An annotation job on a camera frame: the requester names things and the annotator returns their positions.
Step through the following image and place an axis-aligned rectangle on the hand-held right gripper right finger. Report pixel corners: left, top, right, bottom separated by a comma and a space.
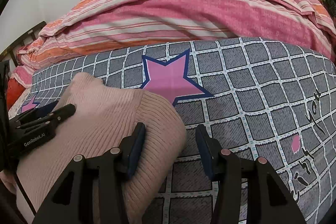
195, 124, 306, 224

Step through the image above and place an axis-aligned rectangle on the pink ribbed knit sweater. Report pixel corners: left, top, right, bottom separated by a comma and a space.
14, 72, 187, 224

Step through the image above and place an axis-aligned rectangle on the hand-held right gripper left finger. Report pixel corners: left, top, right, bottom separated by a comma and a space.
31, 122, 146, 224

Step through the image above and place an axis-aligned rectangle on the pink orange striped quilt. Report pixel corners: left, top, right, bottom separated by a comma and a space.
16, 0, 336, 67

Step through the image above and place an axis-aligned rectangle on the red cloth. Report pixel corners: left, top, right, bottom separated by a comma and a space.
7, 77, 30, 109

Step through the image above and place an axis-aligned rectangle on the pink striped pillow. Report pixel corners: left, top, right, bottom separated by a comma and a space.
12, 65, 35, 88

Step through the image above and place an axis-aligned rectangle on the dark wooden headboard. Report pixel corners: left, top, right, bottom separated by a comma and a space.
0, 21, 47, 67

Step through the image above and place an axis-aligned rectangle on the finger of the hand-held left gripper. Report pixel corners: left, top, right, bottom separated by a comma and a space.
16, 101, 60, 121
16, 104, 77, 130

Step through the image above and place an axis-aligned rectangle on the grey checked star bed sheet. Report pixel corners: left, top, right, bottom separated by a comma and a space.
8, 36, 336, 224

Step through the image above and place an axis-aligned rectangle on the black cable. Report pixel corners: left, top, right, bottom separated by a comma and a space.
10, 158, 38, 215

